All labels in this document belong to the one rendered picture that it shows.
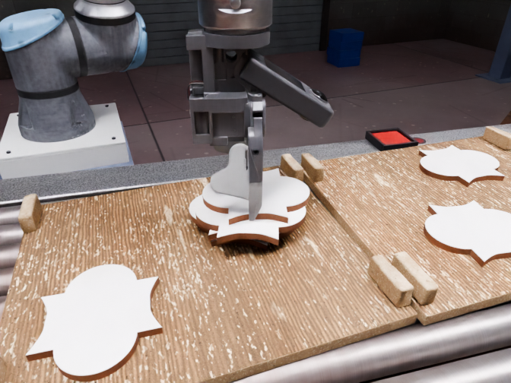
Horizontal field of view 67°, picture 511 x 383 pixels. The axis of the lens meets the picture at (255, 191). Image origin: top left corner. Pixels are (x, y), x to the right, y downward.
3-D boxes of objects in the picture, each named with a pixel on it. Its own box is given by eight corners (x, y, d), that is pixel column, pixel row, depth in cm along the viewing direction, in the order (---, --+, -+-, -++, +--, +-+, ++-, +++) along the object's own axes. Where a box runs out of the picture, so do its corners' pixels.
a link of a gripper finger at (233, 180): (212, 221, 47) (210, 144, 46) (261, 219, 47) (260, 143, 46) (211, 226, 44) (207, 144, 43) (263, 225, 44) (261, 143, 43)
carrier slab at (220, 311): (33, 215, 58) (30, 206, 57) (287, 171, 69) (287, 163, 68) (-28, 465, 30) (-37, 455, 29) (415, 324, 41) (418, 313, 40)
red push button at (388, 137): (369, 139, 82) (370, 133, 81) (395, 136, 83) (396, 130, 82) (384, 151, 77) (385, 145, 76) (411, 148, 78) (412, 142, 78)
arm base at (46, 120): (26, 117, 89) (13, 74, 84) (96, 111, 93) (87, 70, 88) (14, 146, 77) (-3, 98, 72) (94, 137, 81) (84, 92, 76)
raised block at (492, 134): (481, 138, 77) (485, 125, 76) (488, 137, 78) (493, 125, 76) (505, 151, 72) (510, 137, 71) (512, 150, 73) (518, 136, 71)
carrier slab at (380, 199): (296, 171, 69) (296, 163, 68) (481, 142, 80) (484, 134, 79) (423, 327, 41) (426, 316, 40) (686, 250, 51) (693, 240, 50)
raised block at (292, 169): (279, 168, 67) (280, 153, 65) (289, 166, 67) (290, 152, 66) (293, 185, 62) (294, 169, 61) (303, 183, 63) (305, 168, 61)
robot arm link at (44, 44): (11, 79, 81) (-13, 8, 74) (77, 70, 88) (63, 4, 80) (18, 96, 73) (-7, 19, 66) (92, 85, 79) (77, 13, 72)
